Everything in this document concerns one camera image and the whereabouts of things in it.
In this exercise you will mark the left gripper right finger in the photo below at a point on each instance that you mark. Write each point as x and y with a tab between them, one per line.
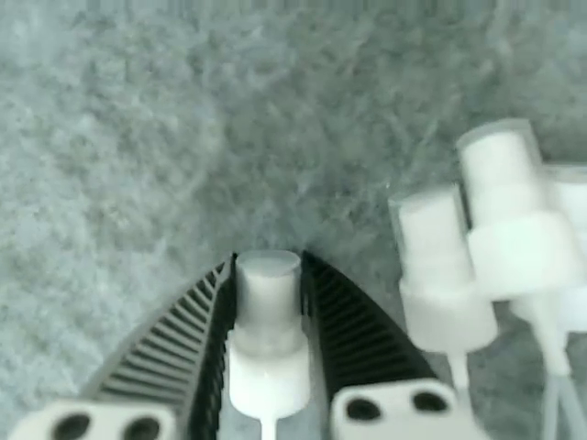
357	339

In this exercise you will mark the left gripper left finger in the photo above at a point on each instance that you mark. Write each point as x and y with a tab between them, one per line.
174	348

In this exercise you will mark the white spray top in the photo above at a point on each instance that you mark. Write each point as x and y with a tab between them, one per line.
268	330
435	284
513	229
571	215

